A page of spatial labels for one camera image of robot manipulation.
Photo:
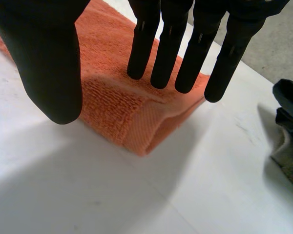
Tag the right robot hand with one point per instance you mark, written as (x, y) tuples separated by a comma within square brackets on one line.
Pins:
[(48, 73)]

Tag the coral towel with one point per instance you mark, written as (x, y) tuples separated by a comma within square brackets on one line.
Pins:
[(117, 104)]

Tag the grey towel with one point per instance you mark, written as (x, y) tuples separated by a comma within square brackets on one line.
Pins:
[(286, 156)]

